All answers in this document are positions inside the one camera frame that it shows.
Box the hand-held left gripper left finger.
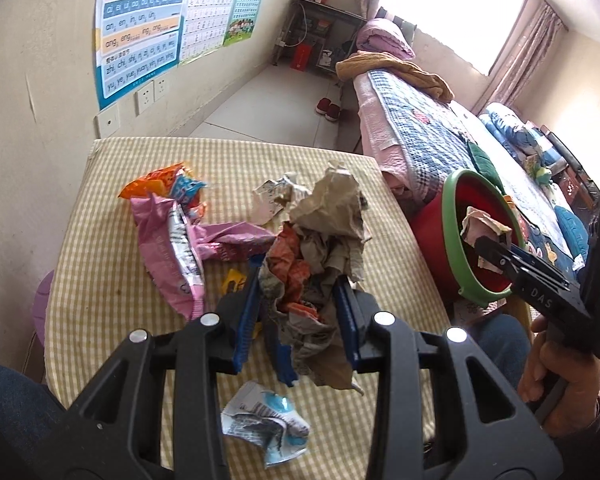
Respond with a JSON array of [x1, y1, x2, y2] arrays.
[[30, 257, 266, 480]]

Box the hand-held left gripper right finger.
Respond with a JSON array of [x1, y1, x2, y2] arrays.
[[332, 280, 566, 480]]

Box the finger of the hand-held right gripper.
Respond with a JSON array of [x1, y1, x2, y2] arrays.
[[509, 243, 581, 286], [474, 234, 531, 286]]

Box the small paper piece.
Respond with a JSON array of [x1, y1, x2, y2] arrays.
[[461, 206, 513, 261]]

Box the red bin with green rim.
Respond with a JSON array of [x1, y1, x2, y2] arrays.
[[410, 169, 523, 308]]

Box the brown paper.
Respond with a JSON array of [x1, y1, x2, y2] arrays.
[[257, 160, 376, 396]]

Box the pink plastic bag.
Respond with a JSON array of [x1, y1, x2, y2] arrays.
[[130, 195, 278, 323]]

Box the white black-printed paper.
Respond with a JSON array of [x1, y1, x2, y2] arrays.
[[252, 172, 313, 226]]

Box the orange snack wrapper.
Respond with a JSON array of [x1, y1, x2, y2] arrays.
[[118, 162, 208, 221]]

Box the person's right hand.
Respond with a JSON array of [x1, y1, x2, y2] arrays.
[[517, 327, 600, 436]]

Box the small yellow wrapper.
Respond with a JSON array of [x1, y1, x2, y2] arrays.
[[221, 269, 248, 295]]

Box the person's right leg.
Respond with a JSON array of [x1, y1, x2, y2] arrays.
[[467, 312, 531, 396]]

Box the person's leg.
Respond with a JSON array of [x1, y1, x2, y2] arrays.
[[467, 312, 531, 396], [0, 365, 76, 480]]

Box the green plush toy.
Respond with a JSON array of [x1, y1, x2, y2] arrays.
[[527, 155, 553, 183]]

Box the green cloth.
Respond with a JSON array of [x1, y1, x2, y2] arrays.
[[467, 142, 503, 186]]

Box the dark wooden headboard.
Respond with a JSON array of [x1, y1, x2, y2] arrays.
[[545, 130, 600, 211]]

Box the crumpled blue white wrapper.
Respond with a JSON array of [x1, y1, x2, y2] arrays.
[[221, 380, 312, 470]]

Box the blue patterned bedding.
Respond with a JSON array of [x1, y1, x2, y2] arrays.
[[480, 102, 556, 161]]

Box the bed with patchwork quilt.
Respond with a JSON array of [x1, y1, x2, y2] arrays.
[[367, 69, 588, 271]]

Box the bed with pink quilt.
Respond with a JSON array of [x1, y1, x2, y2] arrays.
[[352, 75, 431, 201]]

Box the purple stool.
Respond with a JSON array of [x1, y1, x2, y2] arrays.
[[30, 269, 56, 356]]

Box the brown blanket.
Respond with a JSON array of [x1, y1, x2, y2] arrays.
[[336, 51, 453, 103]]

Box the person's left leg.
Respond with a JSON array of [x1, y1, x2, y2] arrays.
[[0, 365, 76, 480]]

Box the rolled pink quilt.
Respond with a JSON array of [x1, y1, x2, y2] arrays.
[[356, 18, 416, 61]]

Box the window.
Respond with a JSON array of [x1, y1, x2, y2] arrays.
[[380, 0, 531, 76]]

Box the red box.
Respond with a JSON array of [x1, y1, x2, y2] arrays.
[[290, 44, 313, 71]]

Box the metal shelf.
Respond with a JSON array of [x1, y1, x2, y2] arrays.
[[272, 0, 368, 81]]

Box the white wall plate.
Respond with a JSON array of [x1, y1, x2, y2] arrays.
[[94, 105, 121, 138]]

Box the blue striped wall poster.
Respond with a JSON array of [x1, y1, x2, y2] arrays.
[[94, 0, 187, 111]]

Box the white chart wall poster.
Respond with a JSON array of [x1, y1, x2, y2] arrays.
[[178, 0, 247, 67]]

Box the green blue wall poster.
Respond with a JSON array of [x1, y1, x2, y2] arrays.
[[222, 0, 273, 47]]

